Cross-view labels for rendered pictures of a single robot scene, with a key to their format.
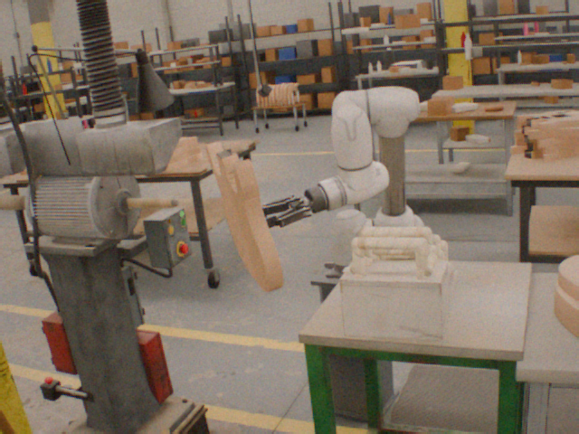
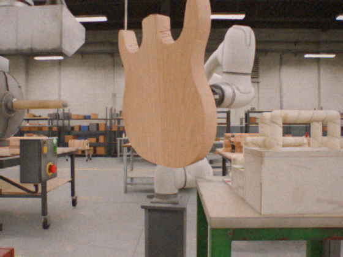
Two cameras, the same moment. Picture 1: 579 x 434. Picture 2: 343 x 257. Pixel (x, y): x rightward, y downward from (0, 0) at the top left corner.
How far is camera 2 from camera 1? 1.22 m
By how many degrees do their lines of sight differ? 28
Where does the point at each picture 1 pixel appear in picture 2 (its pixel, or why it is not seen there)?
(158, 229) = (33, 146)
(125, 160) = (27, 37)
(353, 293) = (274, 165)
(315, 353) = (224, 240)
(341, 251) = (163, 183)
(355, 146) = (248, 52)
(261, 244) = (204, 95)
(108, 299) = not seen: outside the picture
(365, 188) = (247, 93)
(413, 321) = (331, 192)
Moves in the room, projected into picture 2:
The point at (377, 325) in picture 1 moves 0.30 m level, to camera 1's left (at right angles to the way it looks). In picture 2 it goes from (296, 200) to (198, 217)
